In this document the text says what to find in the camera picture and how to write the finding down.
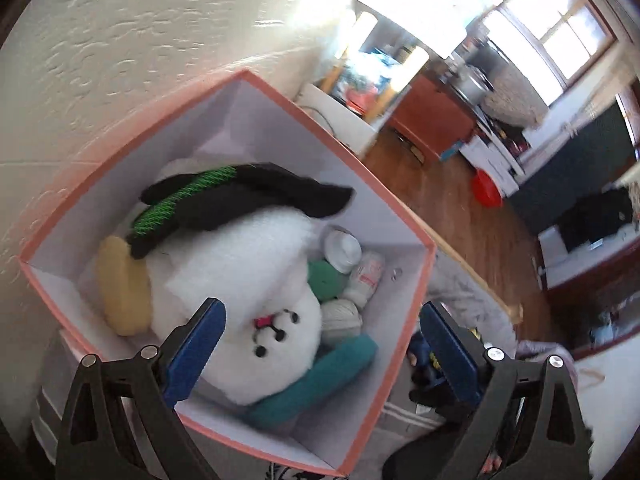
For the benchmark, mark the yellow sponge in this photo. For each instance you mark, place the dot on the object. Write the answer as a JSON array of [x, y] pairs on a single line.
[[122, 290]]

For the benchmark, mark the white bottle with red label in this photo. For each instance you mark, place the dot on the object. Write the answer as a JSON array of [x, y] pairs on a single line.
[[367, 275]]

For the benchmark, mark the pink cardboard box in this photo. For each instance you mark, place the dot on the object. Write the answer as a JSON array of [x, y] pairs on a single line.
[[280, 125]]

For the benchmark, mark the black jacket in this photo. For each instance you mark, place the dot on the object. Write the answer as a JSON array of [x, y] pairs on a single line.
[[595, 220]]

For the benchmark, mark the white plush toy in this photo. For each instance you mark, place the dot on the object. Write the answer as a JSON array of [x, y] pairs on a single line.
[[260, 260]]

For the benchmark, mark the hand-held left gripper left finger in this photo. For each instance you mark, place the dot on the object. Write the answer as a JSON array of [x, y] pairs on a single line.
[[195, 350]]

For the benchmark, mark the red plastic basin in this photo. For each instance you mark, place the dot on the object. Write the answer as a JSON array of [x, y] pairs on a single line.
[[487, 187]]

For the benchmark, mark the grey crest blanket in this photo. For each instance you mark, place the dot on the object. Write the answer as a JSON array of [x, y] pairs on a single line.
[[465, 290]]

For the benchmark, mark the metal kettle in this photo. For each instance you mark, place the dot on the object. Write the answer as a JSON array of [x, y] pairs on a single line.
[[472, 85]]

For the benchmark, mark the beige lace cloth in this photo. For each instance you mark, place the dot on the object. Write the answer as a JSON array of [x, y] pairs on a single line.
[[515, 95]]

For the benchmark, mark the orange wooden cabinet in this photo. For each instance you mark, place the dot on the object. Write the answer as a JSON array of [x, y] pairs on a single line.
[[430, 115]]

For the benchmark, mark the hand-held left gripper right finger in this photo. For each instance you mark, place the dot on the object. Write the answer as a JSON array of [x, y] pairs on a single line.
[[450, 355]]

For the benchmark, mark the window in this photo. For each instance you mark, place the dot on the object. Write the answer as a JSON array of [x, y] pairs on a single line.
[[555, 25]]

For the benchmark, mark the wooden shelf rack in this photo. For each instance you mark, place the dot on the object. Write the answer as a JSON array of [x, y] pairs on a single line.
[[375, 75]]

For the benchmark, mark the black cloth with green mesh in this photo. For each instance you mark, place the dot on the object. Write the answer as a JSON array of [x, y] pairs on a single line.
[[280, 190]]

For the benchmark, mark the white ribbed cup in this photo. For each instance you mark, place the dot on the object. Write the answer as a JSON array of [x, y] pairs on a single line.
[[342, 250]]

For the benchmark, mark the beige yarn ball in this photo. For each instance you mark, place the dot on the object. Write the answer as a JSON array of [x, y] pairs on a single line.
[[340, 317]]

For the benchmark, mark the white television stand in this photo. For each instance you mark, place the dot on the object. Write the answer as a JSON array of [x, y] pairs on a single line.
[[492, 155]]

